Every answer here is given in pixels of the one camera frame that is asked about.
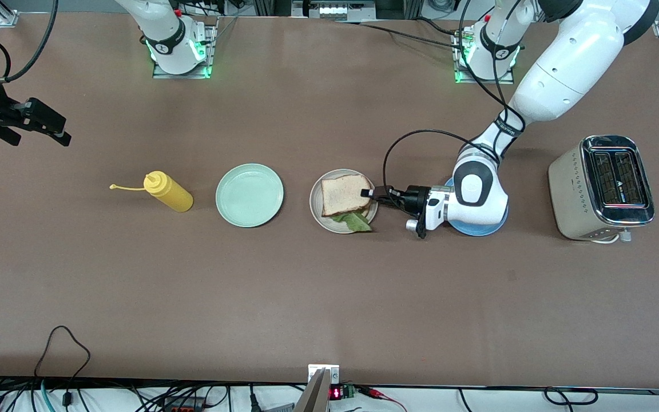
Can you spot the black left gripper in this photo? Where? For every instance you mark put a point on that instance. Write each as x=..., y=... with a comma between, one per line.
x=418, y=198

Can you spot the green lettuce leaf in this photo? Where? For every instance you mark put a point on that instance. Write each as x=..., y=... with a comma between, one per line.
x=355, y=223

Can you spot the brown bread slice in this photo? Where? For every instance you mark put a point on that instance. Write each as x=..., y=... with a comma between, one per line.
x=344, y=194

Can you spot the yellow squeeze bottle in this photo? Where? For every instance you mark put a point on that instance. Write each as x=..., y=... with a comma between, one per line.
x=172, y=195

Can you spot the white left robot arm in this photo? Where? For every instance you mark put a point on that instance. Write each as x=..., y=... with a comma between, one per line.
x=570, y=63

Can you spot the beige plate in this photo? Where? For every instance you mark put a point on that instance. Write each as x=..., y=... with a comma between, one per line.
x=316, y=200

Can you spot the blue plate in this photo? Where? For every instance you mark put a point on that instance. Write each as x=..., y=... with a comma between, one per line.
x=478, y=231

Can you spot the mint green plate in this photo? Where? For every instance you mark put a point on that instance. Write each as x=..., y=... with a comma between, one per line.
x=249, y=195

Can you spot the beige chrome toaster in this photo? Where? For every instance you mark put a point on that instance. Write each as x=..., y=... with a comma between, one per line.
x=572, y=194

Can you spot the grey lit electronics box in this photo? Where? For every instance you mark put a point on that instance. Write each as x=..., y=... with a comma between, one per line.
x=335, y=10

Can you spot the red clip lead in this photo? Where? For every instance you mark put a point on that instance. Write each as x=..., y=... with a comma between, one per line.
x=378, y=395

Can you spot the red display circuit board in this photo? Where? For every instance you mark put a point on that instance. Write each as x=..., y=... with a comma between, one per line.
x=336, y=393

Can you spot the grey metal bar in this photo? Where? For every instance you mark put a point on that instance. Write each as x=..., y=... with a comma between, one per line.
x=315, y=397

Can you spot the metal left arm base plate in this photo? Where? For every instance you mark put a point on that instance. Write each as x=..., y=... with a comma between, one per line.
x=484, y=81

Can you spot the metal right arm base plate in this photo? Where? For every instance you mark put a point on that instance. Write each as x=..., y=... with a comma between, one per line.
x=181, y=75

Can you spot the white metal bracket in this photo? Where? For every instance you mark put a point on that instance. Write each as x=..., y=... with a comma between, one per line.
x=332, y=375

